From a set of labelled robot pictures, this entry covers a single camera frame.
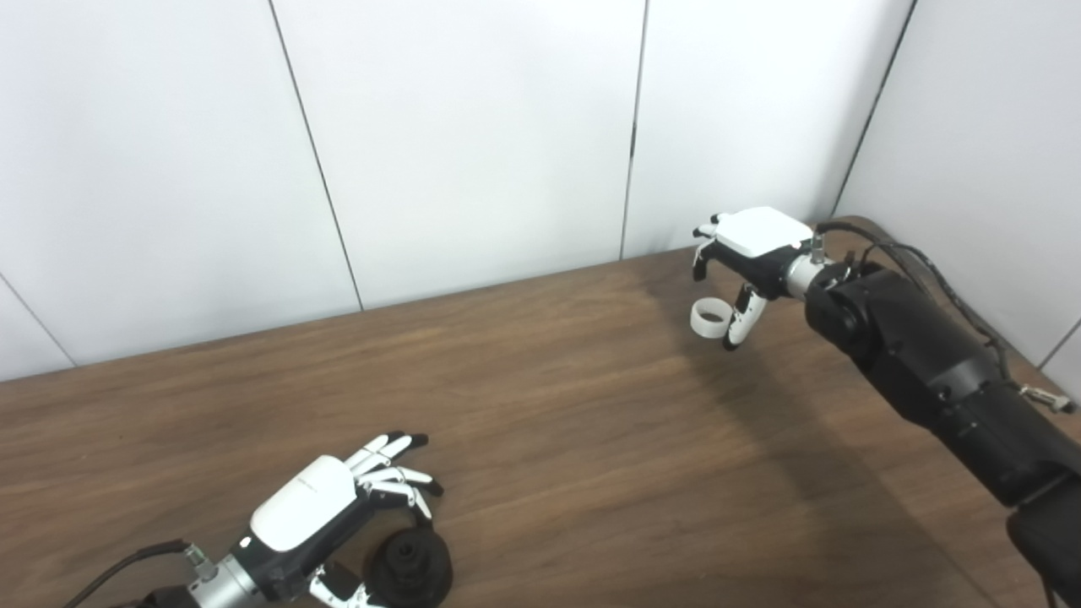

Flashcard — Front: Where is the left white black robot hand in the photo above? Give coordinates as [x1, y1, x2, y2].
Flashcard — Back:
[232, 432, 444, 608]

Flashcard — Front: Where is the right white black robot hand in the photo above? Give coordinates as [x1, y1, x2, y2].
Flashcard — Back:
[692, 207, 816, 351]

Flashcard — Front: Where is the white plastic ring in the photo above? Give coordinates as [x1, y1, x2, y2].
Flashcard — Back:
[690, 298, 734, 341]

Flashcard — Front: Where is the round black plastic part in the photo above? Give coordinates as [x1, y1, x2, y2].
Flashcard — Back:
[367, 528, 453, 608]

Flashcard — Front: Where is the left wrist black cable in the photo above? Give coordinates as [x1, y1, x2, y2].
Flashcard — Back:
[59, 540, 208, 608]

